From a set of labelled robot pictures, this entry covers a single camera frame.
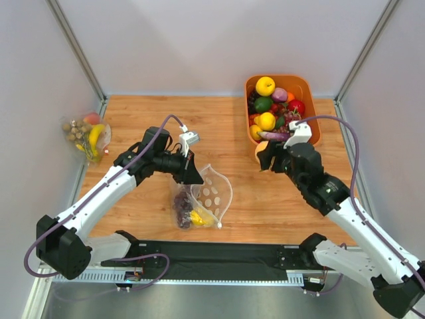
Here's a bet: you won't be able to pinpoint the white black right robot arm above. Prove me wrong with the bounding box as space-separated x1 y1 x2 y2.
255 140 424 318

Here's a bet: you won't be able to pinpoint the purple fake onion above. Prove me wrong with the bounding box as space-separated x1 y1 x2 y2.
271 87 288 103

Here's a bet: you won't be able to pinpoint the aluminium frame post left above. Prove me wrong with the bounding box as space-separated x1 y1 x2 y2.
45 0 107 104

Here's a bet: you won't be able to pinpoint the purple fake eggplant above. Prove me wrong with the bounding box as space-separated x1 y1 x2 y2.
258 132 291 142

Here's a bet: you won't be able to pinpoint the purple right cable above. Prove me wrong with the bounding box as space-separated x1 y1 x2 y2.
295 114 425 316

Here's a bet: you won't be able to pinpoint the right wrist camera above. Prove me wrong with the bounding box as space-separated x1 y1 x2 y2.
284 121 312 149

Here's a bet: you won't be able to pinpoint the red fake peach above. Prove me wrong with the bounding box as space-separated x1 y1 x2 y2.
83 112 101 126

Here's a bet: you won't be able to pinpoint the red fake apple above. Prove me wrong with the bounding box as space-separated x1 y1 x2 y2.
288 99 305 116

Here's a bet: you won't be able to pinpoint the aluminium frame post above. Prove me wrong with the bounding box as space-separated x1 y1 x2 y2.
45 0 107 104
334 0 401 104

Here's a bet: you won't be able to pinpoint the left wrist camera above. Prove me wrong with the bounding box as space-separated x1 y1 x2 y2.
179 131 200 157

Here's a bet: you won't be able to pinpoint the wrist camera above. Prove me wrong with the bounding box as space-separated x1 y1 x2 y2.
284 121 312 149
179 131 200 157

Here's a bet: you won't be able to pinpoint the orange yellow fake peach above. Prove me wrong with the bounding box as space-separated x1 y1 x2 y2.
254 141 268 163

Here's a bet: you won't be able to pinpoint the orange plastic bin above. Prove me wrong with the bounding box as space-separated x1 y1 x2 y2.
244 74 317 152

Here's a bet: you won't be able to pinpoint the brown fake longan bunch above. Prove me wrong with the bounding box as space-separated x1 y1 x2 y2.
62 120 92 142

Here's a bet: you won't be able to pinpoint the yellow fake banana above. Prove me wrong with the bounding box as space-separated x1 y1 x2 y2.
88 124 106 158

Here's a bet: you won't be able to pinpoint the green fake lime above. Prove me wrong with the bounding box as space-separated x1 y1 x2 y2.
254 96 273 114

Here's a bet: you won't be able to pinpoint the purple cable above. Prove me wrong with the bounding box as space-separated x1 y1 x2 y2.
295 114 425 316
23 114 190 278

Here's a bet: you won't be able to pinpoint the yellow fake apple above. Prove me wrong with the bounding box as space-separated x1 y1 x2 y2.
255 76 276 96

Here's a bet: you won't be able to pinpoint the yellow fake lemon large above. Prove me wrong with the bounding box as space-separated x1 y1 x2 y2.
257 112 276 131

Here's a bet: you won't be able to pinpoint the clear polka dot zip bag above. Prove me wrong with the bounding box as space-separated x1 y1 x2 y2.
170 164 233 230

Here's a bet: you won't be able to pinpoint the clear bag with banana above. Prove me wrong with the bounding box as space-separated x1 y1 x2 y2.
62 112 112 163

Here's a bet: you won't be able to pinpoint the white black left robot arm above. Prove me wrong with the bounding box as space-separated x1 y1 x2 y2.
36 126 203 280

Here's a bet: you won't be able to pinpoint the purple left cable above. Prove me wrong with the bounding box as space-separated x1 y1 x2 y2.
23 114 190 278

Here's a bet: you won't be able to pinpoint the red purple fake grapes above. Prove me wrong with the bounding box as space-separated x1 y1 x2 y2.
283 110 302 130

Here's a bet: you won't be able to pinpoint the aluminium frame post right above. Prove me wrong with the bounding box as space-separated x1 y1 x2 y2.
334 0 401 104

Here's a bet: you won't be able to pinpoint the dark purple fake grapes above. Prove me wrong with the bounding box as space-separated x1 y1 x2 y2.
173 191 193 229

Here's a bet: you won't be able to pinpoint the small yellow fake lemon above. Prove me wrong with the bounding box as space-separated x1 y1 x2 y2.
190 207 215 227

